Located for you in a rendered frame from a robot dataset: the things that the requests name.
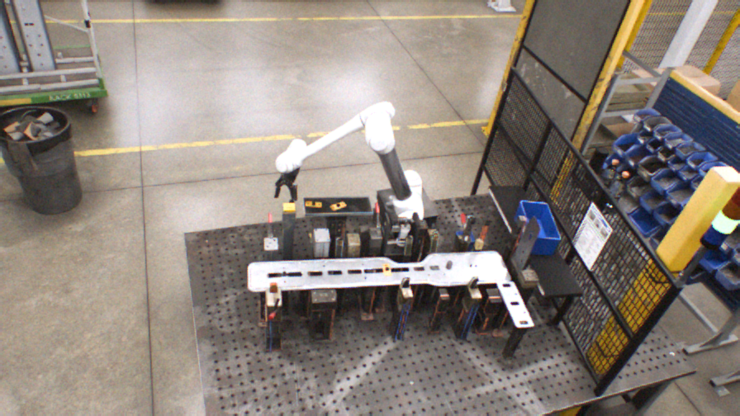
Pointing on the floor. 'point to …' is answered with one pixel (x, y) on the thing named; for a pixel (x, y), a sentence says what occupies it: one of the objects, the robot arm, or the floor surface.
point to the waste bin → (41, 157)
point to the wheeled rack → (92, 59)
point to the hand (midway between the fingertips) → (282, 201)
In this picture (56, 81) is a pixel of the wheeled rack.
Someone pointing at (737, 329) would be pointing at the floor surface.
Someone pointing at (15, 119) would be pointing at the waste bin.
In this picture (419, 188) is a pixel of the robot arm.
